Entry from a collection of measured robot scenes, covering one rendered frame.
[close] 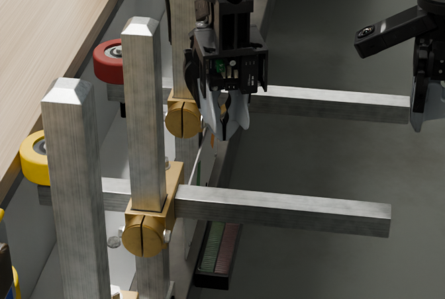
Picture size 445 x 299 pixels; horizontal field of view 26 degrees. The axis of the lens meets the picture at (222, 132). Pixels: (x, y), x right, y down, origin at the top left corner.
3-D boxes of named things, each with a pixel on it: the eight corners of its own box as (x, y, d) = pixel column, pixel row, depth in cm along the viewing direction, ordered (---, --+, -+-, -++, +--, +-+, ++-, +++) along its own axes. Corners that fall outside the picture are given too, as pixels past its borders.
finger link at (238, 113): (232, 161, 111) (232, 92, 106) (222, 133, 115) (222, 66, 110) (258, 158, 111) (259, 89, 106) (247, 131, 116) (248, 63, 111)
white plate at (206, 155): (218, 153, 153) (218, 100, 147) (188, 260, 131) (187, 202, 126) (214, 153, 153) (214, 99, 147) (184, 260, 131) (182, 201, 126)
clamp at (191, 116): (216, 92, 145) (216, 62, 143) (200, 141, 134) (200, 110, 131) (179, 88, 146) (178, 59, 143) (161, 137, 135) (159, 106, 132)
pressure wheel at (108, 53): (156, 104, 147) (153, 36, 141) (145, 132, 140) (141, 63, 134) (105, 100, 148) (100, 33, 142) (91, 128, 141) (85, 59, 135)
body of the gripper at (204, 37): (200, 104, 104) (198, 2, 97) (187, 65, 111) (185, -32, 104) (269, 97, 105) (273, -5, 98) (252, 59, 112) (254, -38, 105)
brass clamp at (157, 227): (189, 193, 125) (188, 161, 122) (168, 260, 114) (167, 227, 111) (142, 189, 126) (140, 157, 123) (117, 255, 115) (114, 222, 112)
